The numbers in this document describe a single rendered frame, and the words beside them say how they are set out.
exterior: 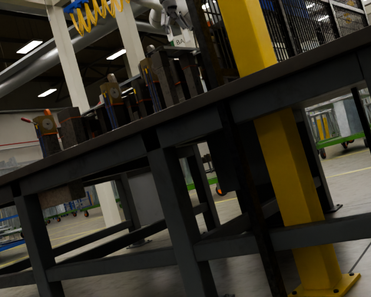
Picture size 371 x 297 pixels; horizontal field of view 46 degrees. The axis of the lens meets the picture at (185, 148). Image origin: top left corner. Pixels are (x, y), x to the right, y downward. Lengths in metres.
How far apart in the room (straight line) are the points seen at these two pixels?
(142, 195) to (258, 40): 3.98
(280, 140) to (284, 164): 0.08
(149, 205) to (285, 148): 3.94
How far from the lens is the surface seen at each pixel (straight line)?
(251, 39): 1.45
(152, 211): 5.26
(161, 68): 1.84
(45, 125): 2.85
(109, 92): 2.36
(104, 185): 6.27
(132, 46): 10.59
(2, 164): 12.02
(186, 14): 2.94
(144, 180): 5.23
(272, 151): 1.43
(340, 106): 8.52
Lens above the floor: 0.48
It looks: 3 degrees up
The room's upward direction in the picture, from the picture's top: 16 degrees counter-clockwise
